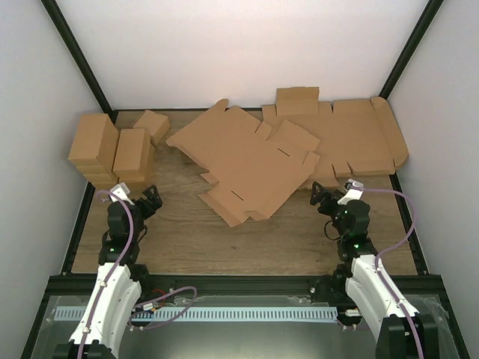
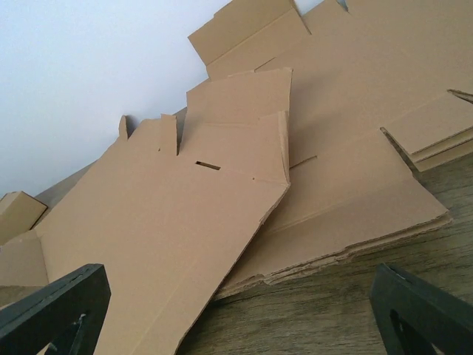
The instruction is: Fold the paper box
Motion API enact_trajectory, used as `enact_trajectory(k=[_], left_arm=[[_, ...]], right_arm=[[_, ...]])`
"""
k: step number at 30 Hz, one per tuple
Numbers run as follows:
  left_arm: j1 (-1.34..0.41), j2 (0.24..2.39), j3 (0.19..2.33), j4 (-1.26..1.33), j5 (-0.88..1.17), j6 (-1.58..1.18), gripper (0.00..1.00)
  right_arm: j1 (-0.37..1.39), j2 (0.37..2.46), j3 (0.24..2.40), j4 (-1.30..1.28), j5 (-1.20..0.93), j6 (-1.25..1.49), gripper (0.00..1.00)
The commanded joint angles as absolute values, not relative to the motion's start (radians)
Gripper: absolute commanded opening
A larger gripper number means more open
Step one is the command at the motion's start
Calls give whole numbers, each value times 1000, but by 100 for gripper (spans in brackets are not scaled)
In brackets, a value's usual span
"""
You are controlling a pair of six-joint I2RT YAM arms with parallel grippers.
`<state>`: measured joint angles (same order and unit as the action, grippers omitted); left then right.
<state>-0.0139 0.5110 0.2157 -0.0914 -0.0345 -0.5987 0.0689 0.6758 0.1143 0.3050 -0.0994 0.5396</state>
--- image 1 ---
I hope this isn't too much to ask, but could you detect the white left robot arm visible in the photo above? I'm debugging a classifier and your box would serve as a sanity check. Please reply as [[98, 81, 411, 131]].
[[52, 182, 162, 358]]

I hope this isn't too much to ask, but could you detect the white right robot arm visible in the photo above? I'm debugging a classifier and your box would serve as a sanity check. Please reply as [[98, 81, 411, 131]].
[[310, 179, 440, 358]]

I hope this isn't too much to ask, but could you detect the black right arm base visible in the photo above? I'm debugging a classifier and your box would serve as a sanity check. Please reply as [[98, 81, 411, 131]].
[[309, 263, 353, 305]]

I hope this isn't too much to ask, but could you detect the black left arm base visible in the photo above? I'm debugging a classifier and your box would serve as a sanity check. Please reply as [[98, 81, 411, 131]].
[[129, 264, 175, 304]]

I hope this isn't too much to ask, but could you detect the tilted small cardboard box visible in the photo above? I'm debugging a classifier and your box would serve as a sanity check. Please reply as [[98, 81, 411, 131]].
[[133, 110, 171, 147]]

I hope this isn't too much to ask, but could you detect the tall folded cardboard box stack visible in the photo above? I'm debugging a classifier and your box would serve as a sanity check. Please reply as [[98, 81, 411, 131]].
[[68, 114, 119, 189]]

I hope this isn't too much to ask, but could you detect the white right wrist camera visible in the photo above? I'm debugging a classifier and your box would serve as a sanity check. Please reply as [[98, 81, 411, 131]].
[[338, 179, 364, 205]]

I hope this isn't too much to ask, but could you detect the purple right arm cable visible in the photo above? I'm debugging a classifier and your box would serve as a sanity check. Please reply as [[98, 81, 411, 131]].
[[351, 187, 424, 359]]

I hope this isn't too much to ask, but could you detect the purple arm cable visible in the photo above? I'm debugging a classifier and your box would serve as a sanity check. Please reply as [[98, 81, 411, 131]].
[[351, 187, 424, 359], [76, 189, 198, 359]]

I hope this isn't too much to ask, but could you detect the light blue slotted cable duct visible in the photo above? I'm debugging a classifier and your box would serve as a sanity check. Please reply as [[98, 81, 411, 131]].
[[53, 306, 338, 324]]

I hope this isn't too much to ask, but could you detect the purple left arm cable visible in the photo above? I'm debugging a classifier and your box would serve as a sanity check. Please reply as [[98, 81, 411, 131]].
[[76, 189, 198, 359]]

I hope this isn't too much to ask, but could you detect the black right frame post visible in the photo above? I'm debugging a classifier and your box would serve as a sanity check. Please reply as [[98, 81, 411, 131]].
[[379, 0, 444, 99]]

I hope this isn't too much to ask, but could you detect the black frame post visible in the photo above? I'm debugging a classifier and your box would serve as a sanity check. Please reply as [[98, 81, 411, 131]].
[[379, 0, 444, 99], [40, 0, 115, 113]]

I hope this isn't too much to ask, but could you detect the black left frame post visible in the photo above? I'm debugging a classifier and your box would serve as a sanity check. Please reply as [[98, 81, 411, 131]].
[[40, 0, 115, 113]]

